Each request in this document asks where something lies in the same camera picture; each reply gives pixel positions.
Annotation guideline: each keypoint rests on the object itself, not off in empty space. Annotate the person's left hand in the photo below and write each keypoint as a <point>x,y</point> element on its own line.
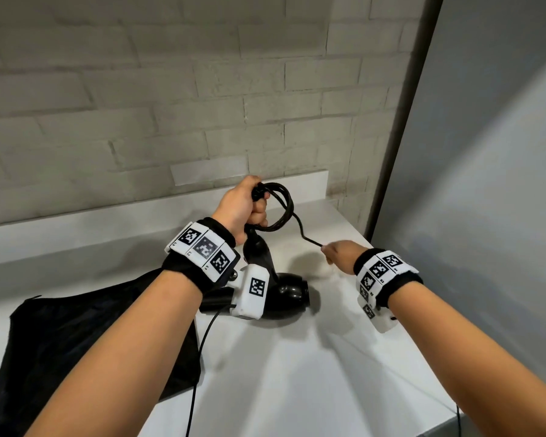
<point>241,209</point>

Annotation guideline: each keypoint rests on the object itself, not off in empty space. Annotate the person's right hand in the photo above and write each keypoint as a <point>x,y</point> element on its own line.
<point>343,254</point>

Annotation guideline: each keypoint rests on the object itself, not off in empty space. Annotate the black hair dryer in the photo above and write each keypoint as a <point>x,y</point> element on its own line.
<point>291,293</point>

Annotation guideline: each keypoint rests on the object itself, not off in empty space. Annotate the black fabric pouch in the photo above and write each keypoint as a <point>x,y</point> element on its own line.
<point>50,345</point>

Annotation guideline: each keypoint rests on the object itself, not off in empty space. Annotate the person's right forearm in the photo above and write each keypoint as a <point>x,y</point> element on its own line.
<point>473,355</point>

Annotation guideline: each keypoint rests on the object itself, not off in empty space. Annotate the person's left forearm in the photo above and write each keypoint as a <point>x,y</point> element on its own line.
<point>118,355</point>

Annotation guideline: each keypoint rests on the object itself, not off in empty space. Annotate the black wristband with marker tiles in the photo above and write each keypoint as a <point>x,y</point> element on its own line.
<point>384,275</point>
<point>204,250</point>

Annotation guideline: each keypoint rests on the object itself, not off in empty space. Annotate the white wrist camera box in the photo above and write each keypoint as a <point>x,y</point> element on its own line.
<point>250,293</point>
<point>380,316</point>

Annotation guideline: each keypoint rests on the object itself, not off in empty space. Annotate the dark corner post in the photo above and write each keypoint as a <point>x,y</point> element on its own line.
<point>405,109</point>

